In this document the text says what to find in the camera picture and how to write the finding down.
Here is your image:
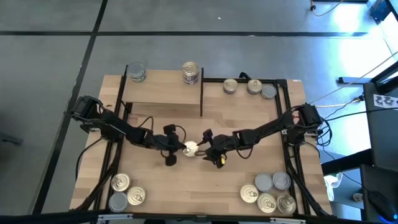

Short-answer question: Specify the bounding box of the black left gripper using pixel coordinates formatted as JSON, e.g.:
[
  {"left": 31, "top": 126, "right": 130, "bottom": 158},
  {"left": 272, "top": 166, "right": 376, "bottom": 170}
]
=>
[{"left": 149, "top": 123, "right": 188, "bottom": 167}]

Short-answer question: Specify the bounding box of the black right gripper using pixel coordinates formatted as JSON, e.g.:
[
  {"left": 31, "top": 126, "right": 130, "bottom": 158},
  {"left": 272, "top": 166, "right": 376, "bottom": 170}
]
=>
[{"left": 196, "top": 129, "right": 237, "bottom": 169}]

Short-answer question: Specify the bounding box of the green label tuna can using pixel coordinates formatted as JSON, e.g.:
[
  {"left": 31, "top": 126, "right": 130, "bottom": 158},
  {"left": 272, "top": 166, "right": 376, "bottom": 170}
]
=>
[
  {"left": 272, "top": 171, "right": 292, "bottom": 191},
  {"left": 254, "top": 173, "right": 274, "bottom": 193},
  {"left": 108, "top": 192, "right": 129, "bottom": 213},
  {"left": 261, "top": 83, "right": 277, "bottom": 100},
  {"left": 127, "top": 61, "right": 147, "bottom": 83}
]

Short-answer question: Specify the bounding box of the wooden shelf board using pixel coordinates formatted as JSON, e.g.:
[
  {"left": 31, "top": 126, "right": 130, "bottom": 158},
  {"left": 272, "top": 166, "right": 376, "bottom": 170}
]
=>
[{"left": 122, "top": 66, "right": 202, "bottom": 106}]

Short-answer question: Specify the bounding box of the white plastic object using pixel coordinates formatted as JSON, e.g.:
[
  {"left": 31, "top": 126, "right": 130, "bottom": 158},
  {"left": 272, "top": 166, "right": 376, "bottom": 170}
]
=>
[{"left": 323, "top": 172, "right": 345, "bottom": 202}]

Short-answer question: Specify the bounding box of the black desk leg bar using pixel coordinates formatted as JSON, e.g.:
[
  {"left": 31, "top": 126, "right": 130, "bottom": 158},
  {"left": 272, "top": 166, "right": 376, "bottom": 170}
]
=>
[{"left": 321, "top": 148, "right": 374, "bottom": 175}]

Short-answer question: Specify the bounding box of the black flat stand base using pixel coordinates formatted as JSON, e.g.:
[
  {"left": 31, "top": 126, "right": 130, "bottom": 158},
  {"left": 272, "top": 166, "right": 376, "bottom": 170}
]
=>
[{"left": 338, "top": 76, "right": 374, "bottom": 85}]

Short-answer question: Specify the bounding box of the black low desk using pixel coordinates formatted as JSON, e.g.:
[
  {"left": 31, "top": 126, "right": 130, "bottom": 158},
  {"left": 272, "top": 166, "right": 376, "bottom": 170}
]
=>
[{"left": 359, "top": 164, "right": 398, "bottom": 224}]

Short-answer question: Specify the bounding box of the black computer mouse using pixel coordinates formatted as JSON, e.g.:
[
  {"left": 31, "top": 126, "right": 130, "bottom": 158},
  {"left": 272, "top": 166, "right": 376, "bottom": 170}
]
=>
[{"left": 368, "top": 190, "right": 397, "bottom": 222}]

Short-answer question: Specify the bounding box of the white paper with black marks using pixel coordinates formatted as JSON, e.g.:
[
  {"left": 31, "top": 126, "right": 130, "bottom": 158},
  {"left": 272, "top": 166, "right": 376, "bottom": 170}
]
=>
[{"left": 374, "top": 93, "right": 398, "bottom": 110}]

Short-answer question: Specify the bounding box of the blue box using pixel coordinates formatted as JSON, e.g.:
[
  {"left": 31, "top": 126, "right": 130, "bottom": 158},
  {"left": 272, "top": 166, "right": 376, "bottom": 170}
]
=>
[{"left": 366, "top": 0, "right": 393, "bottom": 23}]

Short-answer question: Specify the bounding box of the black metal table frame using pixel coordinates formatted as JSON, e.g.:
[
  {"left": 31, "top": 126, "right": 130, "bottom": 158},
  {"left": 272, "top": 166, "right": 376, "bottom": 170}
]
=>
[{"left": 0, "top": 77, "right": 398, "bottom": 224}]

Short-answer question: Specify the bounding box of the silver metal bracket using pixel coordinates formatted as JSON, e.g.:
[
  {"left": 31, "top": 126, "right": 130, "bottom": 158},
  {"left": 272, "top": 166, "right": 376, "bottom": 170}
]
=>
[
  {"left": 269, "top": 217, "right": 307, "bottom": 224},
  {"left": 98, "top": 213, "right": 133, "bottom": 223}
]

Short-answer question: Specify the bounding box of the black floor cable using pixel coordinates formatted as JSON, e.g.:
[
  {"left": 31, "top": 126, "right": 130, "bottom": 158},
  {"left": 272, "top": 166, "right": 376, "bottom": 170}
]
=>
[{"left": 75, "top": 136, "right": 103, "bottom": 182}]

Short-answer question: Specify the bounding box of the black cable tangle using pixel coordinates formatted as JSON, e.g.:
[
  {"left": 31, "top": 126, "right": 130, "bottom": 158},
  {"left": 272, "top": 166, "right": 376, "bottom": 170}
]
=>
[{"left": 309, "top": 95, "right": 366, "bottom": 187}]

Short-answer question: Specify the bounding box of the yellow floor cable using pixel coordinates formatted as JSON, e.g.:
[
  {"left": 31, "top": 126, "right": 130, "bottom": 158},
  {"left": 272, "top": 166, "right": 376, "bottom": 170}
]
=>
[{"left": 307, "top": 98, "right": 363, "bottom": 109}]

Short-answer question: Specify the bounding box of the white floor cable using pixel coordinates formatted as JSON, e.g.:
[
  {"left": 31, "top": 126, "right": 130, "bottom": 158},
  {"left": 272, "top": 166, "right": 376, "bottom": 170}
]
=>
[{"left": 307, "top": 51, "right": 398, "bottom": 105}]

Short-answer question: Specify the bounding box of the thin yellow cable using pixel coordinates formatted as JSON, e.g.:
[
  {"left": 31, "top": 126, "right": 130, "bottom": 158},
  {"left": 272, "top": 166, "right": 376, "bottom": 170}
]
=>
[{"left": 310, "top": 0, "right": 345, "bottom": 17}]

